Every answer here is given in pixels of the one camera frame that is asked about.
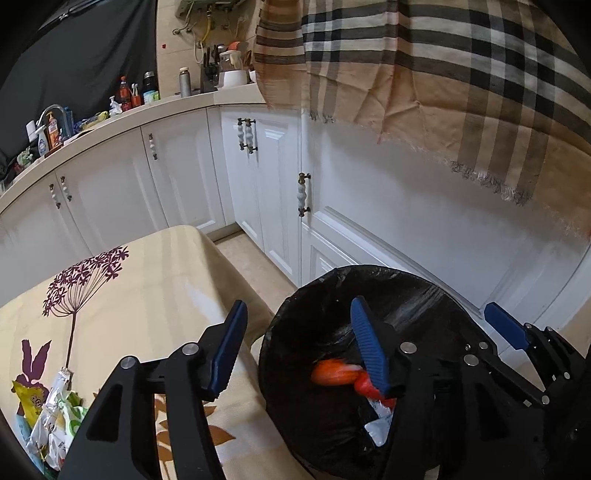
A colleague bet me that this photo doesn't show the white blender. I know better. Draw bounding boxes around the white blender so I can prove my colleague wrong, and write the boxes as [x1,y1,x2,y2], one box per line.
[217,41,249,88]

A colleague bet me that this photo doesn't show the knife block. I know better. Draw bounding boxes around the knife block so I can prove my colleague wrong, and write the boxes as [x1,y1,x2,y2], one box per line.
[201,45,222,93]

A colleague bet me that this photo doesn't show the black curtain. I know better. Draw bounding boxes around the black curtain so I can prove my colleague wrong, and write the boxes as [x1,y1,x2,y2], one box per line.
[0,0,160,171]

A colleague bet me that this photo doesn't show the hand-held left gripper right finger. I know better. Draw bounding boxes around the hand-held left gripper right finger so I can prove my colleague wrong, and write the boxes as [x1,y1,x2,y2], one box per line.
[350,295,550,480]

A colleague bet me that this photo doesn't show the yellow wrapper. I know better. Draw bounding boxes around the yellow wrapper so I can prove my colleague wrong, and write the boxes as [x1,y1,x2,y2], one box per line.
[11,381,49,428]

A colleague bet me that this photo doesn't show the small blue white tube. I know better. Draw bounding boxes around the small blue white tube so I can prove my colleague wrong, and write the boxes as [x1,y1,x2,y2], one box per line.
[14,413,31,450]

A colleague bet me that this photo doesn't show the black bagged trash bin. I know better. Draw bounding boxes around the black bagged trash bin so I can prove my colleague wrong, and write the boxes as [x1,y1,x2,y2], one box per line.
[257,264,513,480]

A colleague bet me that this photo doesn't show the grey patterned crumpled wrapper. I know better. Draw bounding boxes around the grey patterned crumpled wrapper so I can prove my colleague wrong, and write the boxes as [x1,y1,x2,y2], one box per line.
[39,369,75,416]

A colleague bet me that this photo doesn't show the large red plastic bag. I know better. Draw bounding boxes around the large red plastic bag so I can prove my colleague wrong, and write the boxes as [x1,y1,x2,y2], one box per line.
[355,374,398,409]

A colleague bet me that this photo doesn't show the white plastic bottle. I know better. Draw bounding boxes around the white plastic bottle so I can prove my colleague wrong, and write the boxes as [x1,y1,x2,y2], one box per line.
[25,121,49,158]

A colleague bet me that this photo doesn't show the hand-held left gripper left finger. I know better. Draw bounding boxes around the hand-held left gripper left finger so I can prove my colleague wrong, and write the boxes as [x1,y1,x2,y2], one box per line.
[55,299,249,480]

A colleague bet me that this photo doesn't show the chrome faucet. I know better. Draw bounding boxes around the chrome faucet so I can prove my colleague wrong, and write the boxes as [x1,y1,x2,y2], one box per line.
[38,104,75,139]

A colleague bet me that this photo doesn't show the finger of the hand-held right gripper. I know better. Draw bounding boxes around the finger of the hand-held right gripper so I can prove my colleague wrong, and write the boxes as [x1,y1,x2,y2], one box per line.
[484,302,555,365]
[464,340,551,409]

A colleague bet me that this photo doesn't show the orange dish soap bottle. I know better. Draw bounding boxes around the orange dish soap bottle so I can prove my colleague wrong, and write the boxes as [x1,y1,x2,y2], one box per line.
[45,113,63,148]

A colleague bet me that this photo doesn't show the green white wrapper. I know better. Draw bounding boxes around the green white wrapper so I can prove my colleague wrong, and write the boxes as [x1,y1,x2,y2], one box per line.
[55,390,89,444]

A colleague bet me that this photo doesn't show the black bottle green label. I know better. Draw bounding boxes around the black bottle green label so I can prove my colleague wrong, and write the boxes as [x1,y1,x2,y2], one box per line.
[142,71,160,104]

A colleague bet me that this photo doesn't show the yellow gas hose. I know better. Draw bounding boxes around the yellow gas hose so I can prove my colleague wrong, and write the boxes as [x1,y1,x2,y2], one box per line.
[198,9,218,52]

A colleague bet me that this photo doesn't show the plaid beige cloth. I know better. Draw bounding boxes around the plaid beige cloth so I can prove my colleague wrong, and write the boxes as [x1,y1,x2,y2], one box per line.
[253,0,591,241]

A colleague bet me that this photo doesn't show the white base cabinets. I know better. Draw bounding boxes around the white base cabinets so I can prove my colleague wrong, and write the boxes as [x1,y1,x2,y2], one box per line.
[0,95,591,352]

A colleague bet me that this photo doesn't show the white crumpled wrapper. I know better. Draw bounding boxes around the white crumpled wrapper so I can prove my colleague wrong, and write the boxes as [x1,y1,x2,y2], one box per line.
[25,425,70,472]

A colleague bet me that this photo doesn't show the small orange plastic bag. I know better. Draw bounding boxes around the small orange plastic bag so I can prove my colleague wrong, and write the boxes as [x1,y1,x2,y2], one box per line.
[310,359,365,387]

